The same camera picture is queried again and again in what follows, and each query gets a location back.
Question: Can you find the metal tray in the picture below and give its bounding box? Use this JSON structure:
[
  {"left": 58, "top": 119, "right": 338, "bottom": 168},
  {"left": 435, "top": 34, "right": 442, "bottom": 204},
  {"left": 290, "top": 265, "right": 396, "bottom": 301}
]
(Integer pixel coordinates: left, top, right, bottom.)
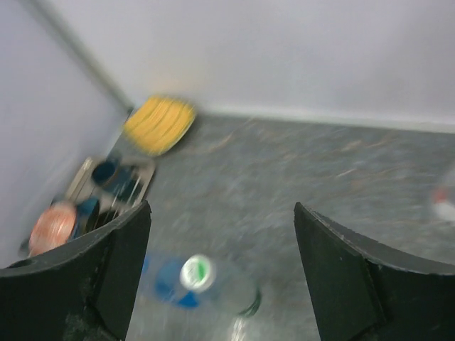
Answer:
[{"left": 63, "top": 156, "right": 156, "bottom": 212}]

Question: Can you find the red label clear bottle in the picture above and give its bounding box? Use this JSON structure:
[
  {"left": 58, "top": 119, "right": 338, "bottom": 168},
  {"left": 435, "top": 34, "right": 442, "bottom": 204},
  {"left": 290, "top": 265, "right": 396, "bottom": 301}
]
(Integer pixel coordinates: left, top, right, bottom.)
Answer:
[{"left": 431, "top": 168, "right": 454, "bottom": 224}]

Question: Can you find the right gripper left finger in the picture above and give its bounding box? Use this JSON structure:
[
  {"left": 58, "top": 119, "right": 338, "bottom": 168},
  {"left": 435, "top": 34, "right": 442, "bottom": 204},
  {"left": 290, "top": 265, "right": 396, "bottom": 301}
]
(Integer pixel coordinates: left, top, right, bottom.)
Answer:
[{"left": 1, "top": 201, "right": 151, "bottom": 340}]

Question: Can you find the green white bottle cap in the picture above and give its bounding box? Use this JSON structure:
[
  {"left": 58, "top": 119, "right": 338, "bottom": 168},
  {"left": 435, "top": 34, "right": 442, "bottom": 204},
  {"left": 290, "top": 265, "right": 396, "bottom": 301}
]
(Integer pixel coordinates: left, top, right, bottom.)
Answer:
[{"left": 179, "top": 254, "right": 216, "bottom": 293}]

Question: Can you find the dark blue teacup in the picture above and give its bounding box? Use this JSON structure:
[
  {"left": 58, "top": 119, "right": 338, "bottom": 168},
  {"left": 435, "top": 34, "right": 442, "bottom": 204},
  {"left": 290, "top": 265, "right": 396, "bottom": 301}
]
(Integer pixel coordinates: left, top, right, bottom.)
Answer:
[{"left": 91, "top": 160, "right": 119, "bottom": 190}]

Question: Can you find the orange patterned bowl left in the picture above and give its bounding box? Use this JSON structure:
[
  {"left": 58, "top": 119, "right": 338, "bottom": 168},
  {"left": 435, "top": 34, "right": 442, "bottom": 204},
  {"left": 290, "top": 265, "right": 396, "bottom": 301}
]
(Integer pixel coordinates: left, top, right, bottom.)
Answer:
[{"left": 28, "top": 201, "right": 77, "bottom": 256}]

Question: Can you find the green label bottle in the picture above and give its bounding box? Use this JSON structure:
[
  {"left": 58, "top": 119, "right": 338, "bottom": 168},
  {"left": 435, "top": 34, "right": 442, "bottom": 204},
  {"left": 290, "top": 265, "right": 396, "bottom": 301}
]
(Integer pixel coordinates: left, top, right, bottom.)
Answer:
[{"left": 127, "top": 256, "right": 262, "bottom": 340}]

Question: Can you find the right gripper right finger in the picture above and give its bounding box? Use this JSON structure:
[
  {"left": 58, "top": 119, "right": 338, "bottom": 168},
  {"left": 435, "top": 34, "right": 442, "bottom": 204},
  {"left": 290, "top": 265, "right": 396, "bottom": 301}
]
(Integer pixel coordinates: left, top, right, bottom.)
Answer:
[{"left": 294, "top": 203, "right": 454, "bottom": 340}]

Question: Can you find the blue label bottle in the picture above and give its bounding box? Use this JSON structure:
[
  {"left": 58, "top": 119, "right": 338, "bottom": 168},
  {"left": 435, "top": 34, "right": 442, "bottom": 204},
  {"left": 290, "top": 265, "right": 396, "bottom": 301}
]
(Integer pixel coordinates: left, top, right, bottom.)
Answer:
[{"left": 137, "top": 252, "right": 200, "bottom": 309}]

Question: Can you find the yellow woven plate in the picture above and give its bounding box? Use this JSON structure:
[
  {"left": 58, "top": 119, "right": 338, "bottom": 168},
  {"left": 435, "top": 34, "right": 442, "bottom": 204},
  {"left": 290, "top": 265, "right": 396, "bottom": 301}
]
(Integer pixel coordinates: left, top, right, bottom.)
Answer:
[{"left": 123, "top": 95, "right": 196, "bottom": 156}]

